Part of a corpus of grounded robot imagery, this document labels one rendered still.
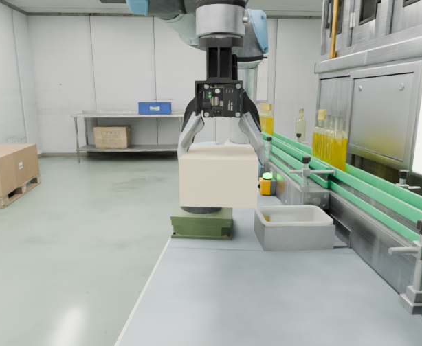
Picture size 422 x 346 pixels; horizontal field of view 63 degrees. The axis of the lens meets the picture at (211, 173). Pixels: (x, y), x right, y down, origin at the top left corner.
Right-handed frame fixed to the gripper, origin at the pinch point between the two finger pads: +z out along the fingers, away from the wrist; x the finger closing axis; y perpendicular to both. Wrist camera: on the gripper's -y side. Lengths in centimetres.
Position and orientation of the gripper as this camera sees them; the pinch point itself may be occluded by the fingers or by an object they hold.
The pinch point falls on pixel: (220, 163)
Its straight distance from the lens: 60.5
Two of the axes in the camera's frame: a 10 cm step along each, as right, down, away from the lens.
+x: 10.0, 0.2, -0.8
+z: 0.0, 9.7, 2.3
